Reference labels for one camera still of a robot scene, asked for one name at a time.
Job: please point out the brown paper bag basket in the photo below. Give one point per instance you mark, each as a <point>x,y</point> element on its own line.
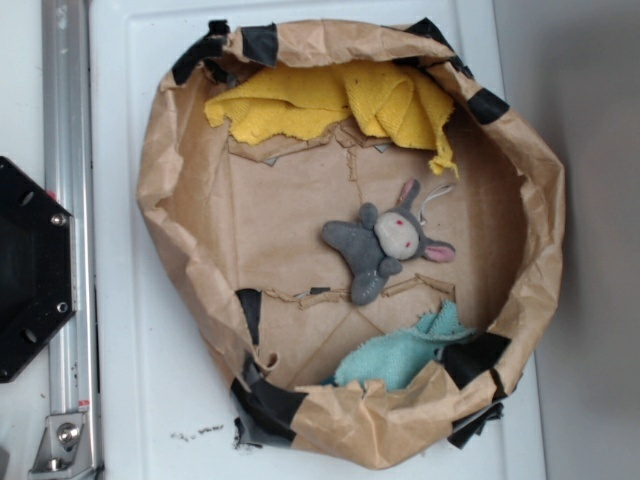
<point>238,230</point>

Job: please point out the teal cloth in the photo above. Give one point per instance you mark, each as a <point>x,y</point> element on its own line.
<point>396,358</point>

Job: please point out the yellow cloth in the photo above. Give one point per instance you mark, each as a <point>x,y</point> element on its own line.
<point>387,101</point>

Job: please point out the metal corner bracket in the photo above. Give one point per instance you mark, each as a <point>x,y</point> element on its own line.
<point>64,451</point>

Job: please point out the gray plush bunny toy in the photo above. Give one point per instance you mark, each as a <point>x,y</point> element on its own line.
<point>375,247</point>

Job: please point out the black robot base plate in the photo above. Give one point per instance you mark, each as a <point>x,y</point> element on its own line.
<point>37,295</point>

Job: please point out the aluminum extrusion rail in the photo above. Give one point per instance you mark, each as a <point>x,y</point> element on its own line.
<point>73,351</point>

